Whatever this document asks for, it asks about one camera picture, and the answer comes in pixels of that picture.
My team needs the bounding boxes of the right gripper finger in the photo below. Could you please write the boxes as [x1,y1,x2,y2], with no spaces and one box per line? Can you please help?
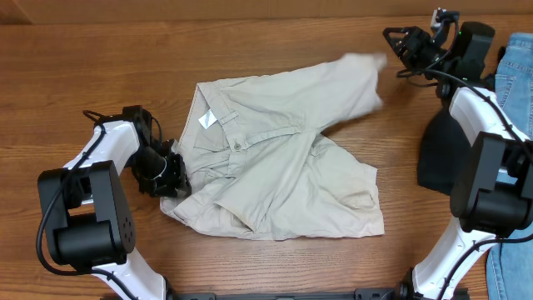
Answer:
[382,27,419,34]
[382,33,406,58]

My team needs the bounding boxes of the beige shorts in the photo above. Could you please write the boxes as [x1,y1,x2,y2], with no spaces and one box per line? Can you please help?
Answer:
[160,53,387,241]

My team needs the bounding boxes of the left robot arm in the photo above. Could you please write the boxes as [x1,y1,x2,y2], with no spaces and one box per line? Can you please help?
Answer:
[36,106,192,299]

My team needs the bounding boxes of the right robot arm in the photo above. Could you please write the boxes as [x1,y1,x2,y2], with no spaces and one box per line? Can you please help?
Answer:
[372,14,532,299]

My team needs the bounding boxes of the dark navy shirt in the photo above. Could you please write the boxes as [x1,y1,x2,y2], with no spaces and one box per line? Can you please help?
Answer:
[416,101,471,195]

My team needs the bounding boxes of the blue denim jeans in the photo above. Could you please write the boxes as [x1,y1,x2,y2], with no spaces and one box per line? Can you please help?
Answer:
[485,32,533,300]

